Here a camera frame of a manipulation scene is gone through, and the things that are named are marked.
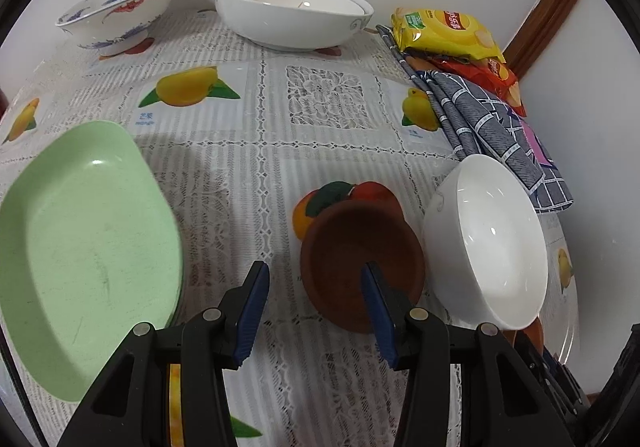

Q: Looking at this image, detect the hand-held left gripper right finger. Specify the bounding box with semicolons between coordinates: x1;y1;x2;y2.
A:
361;262;573;447

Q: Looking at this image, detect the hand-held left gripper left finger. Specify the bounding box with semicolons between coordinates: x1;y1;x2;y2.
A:
56;261;271;447

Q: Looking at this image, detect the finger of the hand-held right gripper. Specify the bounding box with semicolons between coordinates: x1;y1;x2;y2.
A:
514;327;586;418

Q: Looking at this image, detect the small brown bowl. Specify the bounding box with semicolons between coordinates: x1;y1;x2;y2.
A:
300;201;427;334
502;317;546;345

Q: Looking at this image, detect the white bowl with grey pattern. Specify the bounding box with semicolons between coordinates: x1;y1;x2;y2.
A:
423;154;549;332

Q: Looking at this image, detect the green plate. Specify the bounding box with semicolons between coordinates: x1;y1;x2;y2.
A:
0;121;185;403

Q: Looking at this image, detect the fruit printed tablecloth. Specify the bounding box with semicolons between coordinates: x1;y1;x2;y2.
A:
0;7;581;447

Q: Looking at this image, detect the grey checkered cloth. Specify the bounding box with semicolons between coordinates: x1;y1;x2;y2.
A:
375;24;575;214

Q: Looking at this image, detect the pink paper note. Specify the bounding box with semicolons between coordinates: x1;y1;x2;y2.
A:
517;120;558;168

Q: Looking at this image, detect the red chip bag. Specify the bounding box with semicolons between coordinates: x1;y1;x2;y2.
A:
410;54;527;117

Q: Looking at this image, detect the yellow chip bag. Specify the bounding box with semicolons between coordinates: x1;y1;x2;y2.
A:
391;7;506;64

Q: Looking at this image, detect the large white bowl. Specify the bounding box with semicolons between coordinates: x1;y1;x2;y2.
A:
213;0;375;52

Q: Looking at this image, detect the blue patterned white bowl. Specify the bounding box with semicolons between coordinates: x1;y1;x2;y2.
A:
55;0;185;55

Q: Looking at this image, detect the wooden door frame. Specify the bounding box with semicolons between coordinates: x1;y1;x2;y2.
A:
502;0;588;80

